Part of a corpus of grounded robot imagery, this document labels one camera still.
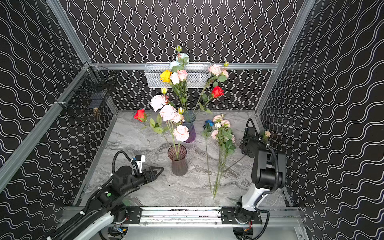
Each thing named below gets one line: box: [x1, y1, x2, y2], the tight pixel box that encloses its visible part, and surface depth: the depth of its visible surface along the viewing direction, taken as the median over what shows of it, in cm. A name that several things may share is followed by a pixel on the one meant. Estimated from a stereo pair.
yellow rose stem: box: [160, 70, 186, 115], surface depth 80 cm
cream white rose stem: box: [170, 72, 186, 112], surface depth 78 cm
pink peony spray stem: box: [192, 61, 229, 114], surface depth 87 cm
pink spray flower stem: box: [211, 114, 236, 200], surface depth 102 cm
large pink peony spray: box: [150, 94, 190, 160], surface depth 69 cm
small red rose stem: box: [134, 109, 170, 147], surface depth 72 cm
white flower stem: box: [169, 45, 190, 112], surface depth 81 cm
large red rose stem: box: [199, 85, 225, 114], surface depth 73 cm
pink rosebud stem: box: [177, 70, 189, 111], surface depth 80 cm
